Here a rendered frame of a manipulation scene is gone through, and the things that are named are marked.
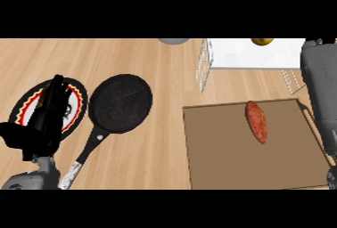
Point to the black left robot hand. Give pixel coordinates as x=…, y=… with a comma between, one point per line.
x=44, y=130

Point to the yellow lemon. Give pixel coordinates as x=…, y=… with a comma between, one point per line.
x=262, y=41

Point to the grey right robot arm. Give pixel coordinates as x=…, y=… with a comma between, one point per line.
x=323, y=89

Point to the brown tray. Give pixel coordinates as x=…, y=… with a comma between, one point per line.
x=228, y=151

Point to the black frying pan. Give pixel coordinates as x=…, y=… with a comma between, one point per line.
x=120, y=104

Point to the grey round object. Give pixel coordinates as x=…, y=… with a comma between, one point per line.
x=174, y=41

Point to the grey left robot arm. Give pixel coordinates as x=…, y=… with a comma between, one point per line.
x=35, y=178

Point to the orange sweet potato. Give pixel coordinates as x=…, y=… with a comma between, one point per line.
x=256, y=121

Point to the black rimmed patterned plate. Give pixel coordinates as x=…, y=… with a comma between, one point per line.
x=79, y=104

